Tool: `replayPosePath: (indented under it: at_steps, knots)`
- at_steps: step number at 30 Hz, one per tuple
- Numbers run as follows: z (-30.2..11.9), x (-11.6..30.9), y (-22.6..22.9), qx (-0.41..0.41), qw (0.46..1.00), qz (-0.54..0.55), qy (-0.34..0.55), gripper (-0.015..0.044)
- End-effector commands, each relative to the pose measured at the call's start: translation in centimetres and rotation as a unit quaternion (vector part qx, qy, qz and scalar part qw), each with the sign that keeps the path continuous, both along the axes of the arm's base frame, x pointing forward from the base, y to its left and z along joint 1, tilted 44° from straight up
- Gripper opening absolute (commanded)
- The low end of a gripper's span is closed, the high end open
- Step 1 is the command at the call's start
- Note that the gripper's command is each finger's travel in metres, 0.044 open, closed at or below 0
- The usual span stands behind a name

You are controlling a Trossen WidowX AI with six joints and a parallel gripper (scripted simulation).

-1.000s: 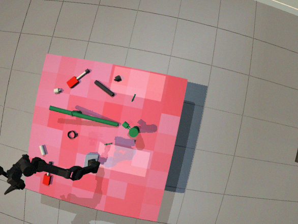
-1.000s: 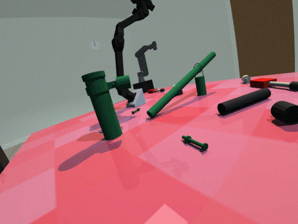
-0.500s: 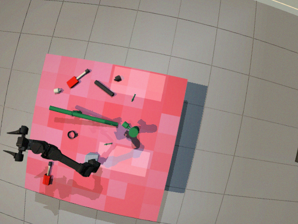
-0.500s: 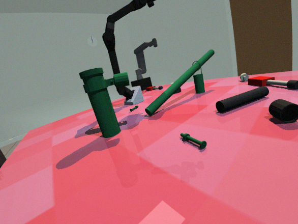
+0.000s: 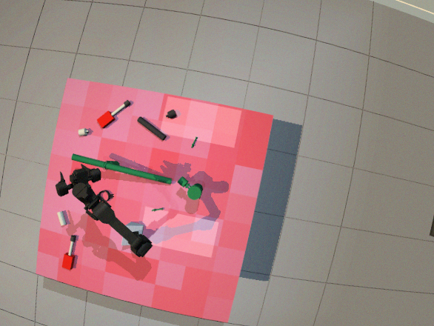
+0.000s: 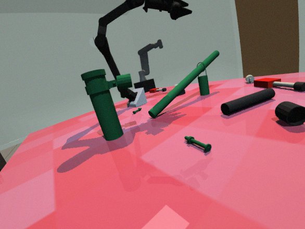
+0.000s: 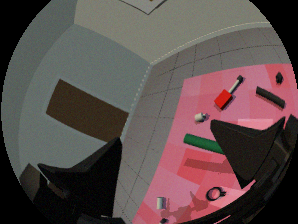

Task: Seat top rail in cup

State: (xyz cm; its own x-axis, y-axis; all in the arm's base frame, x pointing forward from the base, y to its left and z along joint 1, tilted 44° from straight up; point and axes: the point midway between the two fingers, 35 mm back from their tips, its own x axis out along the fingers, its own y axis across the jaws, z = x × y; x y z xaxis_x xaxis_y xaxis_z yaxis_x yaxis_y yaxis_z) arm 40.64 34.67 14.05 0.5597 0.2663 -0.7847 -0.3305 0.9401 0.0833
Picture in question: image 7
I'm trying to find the short white cylinder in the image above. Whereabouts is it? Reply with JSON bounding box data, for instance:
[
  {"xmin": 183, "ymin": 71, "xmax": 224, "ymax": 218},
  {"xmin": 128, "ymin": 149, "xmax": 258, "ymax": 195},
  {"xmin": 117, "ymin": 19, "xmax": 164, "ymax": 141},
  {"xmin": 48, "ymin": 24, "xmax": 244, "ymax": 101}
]
[{"xmin": 157, "ymin": 197, "xmax": 164, "ymax": 209}]

